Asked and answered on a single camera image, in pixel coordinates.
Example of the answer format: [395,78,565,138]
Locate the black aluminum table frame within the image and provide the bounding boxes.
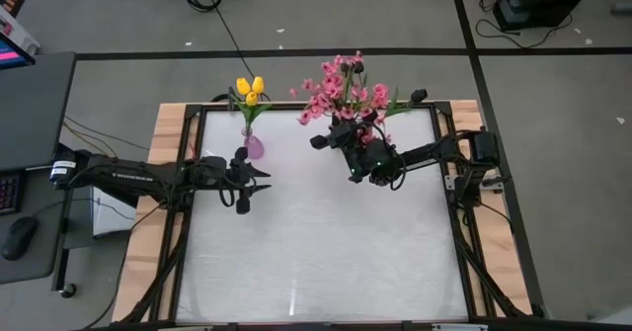
[113,99,549,331]

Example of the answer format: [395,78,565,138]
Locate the desk computer monitor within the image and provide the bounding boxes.
[0,30,37,71]

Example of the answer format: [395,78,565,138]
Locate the yellow artificial tulip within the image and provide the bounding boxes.
[249,75,267,134]
[244,91,273,134]
[234,77,254,134]

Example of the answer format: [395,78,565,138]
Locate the dark gray desk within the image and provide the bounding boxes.
[0,51,76,286]

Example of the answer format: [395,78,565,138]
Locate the yellow wires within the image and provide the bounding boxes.
[62,115,149,159]

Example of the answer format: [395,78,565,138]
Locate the black computer mouse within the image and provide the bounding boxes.
[0,215,40,262]

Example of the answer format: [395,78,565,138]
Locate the black keyboard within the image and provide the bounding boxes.
[0,171,22,217]

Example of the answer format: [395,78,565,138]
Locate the purple glass vase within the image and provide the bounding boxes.
[241,126,266,161]

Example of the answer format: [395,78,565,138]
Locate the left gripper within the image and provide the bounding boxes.
[197,145,274,216]

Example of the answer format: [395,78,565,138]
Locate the black floor cable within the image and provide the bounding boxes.
[183,0,259,80]

